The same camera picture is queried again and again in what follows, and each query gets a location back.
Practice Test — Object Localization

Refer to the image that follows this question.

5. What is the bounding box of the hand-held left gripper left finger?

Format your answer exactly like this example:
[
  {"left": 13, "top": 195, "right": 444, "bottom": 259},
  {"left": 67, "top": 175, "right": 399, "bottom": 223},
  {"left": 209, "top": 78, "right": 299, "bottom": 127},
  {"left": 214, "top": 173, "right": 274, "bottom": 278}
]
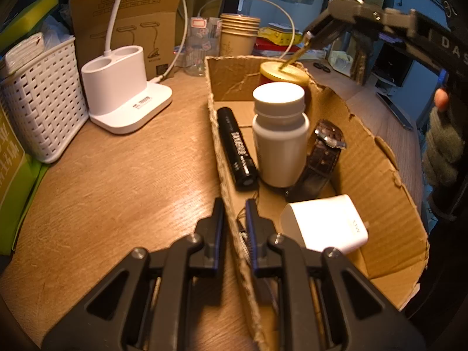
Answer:
[{"left": 41, "top": 197, "right": 226, "bottom": 351}]

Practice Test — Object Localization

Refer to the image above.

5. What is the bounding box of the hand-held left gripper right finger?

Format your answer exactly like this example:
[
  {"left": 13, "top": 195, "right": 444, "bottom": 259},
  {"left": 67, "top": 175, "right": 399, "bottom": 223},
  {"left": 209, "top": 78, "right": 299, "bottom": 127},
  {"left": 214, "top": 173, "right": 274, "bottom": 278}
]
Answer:
[{"left": 244, "top": 198, "right": 427, "bottom": 351}]

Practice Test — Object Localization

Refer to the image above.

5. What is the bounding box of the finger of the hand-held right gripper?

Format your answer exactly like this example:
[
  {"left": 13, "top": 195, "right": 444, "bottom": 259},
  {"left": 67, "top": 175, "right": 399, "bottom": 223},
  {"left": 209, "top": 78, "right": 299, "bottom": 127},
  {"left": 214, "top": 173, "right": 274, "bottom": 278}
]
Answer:
[
  {"left": 349, "top": 31, "right": 378, "bottom": 86},
  {"left": 303, "top": 0, "right": 386, "bottom": 48}
]

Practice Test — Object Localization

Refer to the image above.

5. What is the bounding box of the braided metal chain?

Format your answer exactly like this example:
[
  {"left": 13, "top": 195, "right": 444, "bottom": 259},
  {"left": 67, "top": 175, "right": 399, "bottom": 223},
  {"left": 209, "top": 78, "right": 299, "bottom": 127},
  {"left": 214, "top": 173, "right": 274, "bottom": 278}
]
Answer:
[{"left": 236, "top": 208, "right": 254, "bottom": 266}]

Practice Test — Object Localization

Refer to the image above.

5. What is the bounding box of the thin gold pen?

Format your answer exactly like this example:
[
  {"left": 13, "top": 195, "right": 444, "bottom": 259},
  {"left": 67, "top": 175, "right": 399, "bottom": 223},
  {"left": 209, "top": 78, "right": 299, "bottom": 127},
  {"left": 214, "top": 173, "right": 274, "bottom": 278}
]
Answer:
[{"left": 280, "top": 37, "right": 312, "bottom": 70}]

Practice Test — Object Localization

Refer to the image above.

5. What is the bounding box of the white charger adapter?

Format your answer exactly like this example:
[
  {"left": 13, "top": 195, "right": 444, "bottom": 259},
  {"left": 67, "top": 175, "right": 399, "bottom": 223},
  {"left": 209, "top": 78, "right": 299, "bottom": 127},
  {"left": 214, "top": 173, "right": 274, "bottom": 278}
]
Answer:
[{"left": 280, "top": 194, "right": 369, "bottom": 254}]

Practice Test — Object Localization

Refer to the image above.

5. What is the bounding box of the red jar with gold lid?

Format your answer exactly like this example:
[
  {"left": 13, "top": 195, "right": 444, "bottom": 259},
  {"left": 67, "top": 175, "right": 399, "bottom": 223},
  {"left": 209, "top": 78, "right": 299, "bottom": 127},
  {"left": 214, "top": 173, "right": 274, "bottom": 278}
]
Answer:
[{"left": 259, "top": 61, "right": 311, "bottom": 97}]

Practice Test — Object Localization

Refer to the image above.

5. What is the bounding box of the black flashlight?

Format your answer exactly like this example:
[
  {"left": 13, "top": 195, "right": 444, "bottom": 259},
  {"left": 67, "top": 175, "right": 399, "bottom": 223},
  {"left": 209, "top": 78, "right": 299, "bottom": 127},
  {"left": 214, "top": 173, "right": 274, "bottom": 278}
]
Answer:
[{"left": 217, "top": 107, "right": 261, "bottom": 191}]

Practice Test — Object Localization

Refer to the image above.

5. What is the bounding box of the white pill bottle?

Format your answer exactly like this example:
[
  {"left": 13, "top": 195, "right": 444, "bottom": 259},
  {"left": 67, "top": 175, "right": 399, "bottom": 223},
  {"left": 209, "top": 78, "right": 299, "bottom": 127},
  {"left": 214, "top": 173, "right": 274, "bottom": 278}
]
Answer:
[{"left": 252, "top": 82, "right": 310, "bottom": 188}]

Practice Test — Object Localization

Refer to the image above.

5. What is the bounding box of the brown cardboard box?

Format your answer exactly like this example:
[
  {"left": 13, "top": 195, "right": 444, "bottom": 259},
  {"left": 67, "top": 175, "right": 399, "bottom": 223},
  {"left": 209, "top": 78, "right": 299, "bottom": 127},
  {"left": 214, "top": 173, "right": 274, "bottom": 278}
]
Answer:
[{"left": 204, "top": 55, "right": 429, "bottom": 351}]

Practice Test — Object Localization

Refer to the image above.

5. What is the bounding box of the person's right forearm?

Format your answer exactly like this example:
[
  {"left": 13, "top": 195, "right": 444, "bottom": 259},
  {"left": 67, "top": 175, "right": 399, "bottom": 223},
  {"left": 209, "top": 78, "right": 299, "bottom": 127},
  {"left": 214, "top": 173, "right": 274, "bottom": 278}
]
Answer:
[{"left": 422, "top": 107, "right": 468, "bottom": 188}]

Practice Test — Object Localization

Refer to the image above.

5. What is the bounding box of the person's right hand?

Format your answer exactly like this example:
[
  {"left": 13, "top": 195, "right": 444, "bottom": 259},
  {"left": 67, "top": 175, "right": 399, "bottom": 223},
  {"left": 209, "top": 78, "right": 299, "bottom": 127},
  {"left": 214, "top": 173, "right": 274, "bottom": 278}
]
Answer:
[{"left": 433, "top": 88, "right": 451, "bottom": 113}]

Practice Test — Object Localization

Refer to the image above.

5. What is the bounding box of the pale yellow paper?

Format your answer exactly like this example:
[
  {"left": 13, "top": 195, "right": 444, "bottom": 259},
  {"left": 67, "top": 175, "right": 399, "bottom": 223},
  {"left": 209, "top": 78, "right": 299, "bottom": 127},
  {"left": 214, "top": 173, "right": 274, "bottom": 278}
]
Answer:
[{"left": 328, "top": 51, "right": 355, "bottom": 75}]

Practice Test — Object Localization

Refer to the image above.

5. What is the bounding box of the black monitor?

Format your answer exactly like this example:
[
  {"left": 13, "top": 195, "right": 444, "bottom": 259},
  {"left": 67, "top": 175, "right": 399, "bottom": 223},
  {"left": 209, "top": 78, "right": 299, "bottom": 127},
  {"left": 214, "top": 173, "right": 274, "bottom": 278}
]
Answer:
[{"left": 373, "top": 42, "right": 412, "bottom": 86}]

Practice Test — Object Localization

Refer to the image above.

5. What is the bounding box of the yellow packet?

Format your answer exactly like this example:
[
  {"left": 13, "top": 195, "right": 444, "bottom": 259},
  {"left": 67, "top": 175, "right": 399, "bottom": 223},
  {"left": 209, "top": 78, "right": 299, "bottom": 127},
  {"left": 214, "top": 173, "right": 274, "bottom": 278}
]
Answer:
[{"left": 260, "top": 24, "right": 303, "bottom": 46}]

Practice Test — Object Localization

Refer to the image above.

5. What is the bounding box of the red book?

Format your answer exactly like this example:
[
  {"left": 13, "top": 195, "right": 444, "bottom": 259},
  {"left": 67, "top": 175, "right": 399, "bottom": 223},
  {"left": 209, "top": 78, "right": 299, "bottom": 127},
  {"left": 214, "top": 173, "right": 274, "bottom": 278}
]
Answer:
[{"left": 254, "top": 38, "right": 302, "bottom": 59}]

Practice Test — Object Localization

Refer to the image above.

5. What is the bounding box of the stack of paper cups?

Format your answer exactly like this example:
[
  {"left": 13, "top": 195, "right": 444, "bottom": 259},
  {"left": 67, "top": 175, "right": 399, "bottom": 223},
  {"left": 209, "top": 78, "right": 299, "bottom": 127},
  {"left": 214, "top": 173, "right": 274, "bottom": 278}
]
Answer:
[{"left": 219, "top": 13, "right": 261, "bottom": 57}]

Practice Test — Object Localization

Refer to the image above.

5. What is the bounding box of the clear glass with stickers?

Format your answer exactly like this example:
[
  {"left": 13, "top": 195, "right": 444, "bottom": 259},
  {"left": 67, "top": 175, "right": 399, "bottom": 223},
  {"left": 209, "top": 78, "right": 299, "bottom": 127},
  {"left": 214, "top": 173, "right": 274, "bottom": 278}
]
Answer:
[{"left": 183, "top": 16, "right": 223, "bottom": 77}]

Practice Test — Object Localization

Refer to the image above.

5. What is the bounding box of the white desk lamp base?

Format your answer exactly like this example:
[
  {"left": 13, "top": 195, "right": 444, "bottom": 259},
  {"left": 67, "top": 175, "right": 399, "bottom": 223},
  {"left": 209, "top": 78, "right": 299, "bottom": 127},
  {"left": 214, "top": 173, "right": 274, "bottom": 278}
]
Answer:
[{"left": 80, "top": 0, "right": 173, "bottom": 135}]

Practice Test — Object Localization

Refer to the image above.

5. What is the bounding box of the brown cardboard lamp packaging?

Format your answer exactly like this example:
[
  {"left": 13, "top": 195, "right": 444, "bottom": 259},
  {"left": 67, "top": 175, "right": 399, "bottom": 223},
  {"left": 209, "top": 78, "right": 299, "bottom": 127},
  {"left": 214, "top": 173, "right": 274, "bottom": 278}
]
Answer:
[{"left": 69, "top": 0, "right": 187, "bottom": 81}]

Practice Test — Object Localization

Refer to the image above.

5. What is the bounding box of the green printed bag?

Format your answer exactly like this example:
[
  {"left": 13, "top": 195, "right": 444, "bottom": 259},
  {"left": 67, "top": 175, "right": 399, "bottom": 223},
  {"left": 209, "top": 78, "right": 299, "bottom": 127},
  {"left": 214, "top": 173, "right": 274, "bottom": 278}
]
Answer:
[{"left": 0, "top": 99, "right": 50, "bottom": 257}]

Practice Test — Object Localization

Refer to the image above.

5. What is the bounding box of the white woven plastic basket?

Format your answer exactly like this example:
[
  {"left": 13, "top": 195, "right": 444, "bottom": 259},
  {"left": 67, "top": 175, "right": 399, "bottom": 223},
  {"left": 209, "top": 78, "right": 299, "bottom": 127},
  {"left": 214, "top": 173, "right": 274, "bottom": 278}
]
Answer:
[{"left": 0, "top": 36, "right": 90, "bottom": 164}]

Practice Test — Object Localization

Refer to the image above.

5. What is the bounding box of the clear plastic bag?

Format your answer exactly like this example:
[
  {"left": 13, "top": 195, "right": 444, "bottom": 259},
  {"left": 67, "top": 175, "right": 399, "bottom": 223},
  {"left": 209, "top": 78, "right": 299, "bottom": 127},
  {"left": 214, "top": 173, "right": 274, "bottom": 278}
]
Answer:
[{"left": 40, "top": 15, "right": 75, "bottom": 46}]

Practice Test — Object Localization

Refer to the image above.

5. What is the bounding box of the white tissue pack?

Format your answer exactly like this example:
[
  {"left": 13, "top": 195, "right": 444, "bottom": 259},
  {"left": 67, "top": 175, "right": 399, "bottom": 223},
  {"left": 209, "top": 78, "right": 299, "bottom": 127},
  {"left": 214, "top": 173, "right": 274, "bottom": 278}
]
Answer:
[{"left": 0, "top": 32, "right": 46, "bottom": 75}]

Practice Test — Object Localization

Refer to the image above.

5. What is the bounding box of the green yellow carton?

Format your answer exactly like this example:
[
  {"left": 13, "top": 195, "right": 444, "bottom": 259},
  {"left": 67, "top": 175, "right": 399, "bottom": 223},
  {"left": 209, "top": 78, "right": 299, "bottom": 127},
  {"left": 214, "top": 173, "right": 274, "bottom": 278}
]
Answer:
[{"left": 0, "top": 0, "right": 60, "bottom": 50}]

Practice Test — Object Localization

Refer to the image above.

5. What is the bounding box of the white cable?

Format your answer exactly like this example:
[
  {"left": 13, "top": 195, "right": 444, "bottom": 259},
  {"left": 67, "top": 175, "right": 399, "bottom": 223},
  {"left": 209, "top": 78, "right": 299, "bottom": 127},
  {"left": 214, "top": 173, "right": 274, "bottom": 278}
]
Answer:
[{"left": 150, "top": 0, "right": 296, "bottom": 83}]

